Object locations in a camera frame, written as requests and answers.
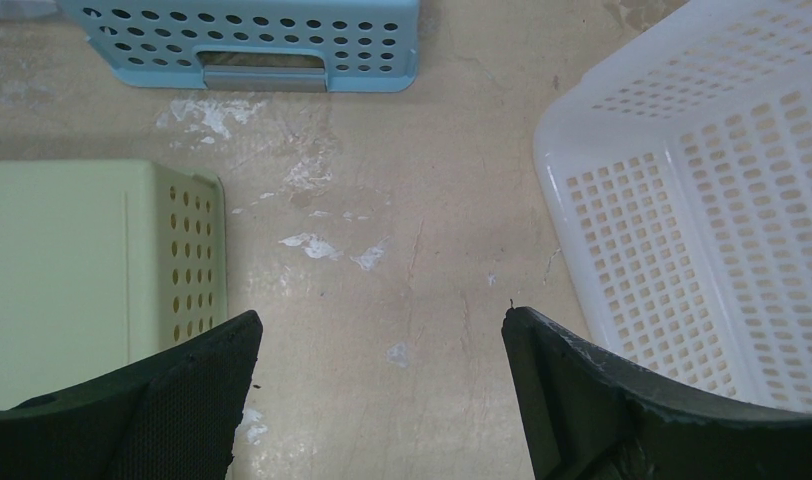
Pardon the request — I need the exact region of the clear plastic screw organizer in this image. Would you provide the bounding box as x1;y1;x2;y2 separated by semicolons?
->
0;0;60;21

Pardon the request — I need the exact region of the blue perforated plastic basket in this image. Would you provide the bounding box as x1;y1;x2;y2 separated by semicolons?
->
58;1;421;93

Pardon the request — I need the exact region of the white perforated plastic basket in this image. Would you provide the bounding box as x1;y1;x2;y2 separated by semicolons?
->
533;1;812;414

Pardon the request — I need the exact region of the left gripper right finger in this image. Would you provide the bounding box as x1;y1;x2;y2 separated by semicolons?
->
502;307;812;479

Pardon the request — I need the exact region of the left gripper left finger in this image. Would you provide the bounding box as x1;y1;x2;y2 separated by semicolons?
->
0;311;263;479

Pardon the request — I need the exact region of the green perforated plastic basket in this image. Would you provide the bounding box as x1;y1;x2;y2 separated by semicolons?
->
0;159;228;410

